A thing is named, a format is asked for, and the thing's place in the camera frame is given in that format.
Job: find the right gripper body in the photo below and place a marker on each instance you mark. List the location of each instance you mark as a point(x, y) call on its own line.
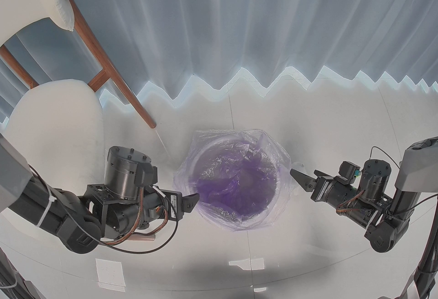
point(337, 193)

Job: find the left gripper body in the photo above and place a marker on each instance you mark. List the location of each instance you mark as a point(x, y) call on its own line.
point(176, 205)

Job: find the white plastic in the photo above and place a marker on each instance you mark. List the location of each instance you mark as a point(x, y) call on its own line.
point(298, 165)

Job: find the purple plastic bag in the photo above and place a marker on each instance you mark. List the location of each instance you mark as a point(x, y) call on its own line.
point(236, 184)

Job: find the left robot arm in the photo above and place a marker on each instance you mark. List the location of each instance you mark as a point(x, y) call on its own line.
point(51, 212)

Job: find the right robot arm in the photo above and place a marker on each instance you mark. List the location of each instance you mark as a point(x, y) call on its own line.
point(386, 236)

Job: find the white trash bin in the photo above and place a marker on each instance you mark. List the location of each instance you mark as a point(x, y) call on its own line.
point(208, 157)

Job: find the white cushioned wooden chair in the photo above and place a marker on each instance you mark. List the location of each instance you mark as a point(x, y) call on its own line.
point(61, 120)

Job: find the white curtain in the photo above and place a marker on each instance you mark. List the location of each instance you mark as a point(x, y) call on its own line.
point(273, 17)

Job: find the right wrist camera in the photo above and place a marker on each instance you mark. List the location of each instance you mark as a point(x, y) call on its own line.
point(347, 171)

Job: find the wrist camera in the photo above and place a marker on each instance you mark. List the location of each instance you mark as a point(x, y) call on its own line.
point(347, 171)
point(147, 174)

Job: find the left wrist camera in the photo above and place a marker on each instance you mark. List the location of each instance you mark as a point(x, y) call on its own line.
point(147, 174)

